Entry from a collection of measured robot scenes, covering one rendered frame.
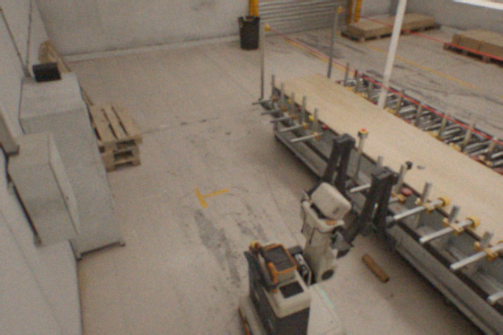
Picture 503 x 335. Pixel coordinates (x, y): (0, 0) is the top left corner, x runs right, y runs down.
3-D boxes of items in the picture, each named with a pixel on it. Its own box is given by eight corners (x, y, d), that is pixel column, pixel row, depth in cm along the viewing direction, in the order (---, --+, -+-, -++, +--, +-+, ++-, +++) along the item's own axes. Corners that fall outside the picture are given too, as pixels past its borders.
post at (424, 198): (414, 230, 301) (429, 183, 274) (410, 227, 303) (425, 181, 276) (417, 229, 302) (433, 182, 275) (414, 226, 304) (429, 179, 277)
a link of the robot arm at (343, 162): (340, 133, 245) (350, 141, 237) (347, 131, 247) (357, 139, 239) (331, 185, 269) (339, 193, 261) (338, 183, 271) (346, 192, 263)
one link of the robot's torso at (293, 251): (301, 295, 266) (303, 271, 252) (284, 266, 287) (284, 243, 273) (333, 283, 274) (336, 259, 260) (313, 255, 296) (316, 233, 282)
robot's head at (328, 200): (324, 216, 226) (340, 198, 223) (307, 196, 242) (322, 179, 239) (337, 223, 235) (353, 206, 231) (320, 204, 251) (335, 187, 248)
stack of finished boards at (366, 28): (434, 24, 1043) (435, 17, 1034) (365, 37, 953) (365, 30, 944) (413, 19, 1100) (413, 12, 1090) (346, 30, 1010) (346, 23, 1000)
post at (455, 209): (438, 255, 284) (457, 207, 257) (435, 252, 287) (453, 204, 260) (442, 254, 285) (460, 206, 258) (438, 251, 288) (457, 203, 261)
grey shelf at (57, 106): (77, 260, 366) (18, 119, 278) (72, 206, 433) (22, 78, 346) (125, 245, 381) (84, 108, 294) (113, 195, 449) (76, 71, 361)
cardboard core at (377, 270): (383, 278, 335) (361, 255, 358) (382, 284, 340) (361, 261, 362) (391, 275, 338) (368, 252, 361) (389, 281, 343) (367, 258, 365)
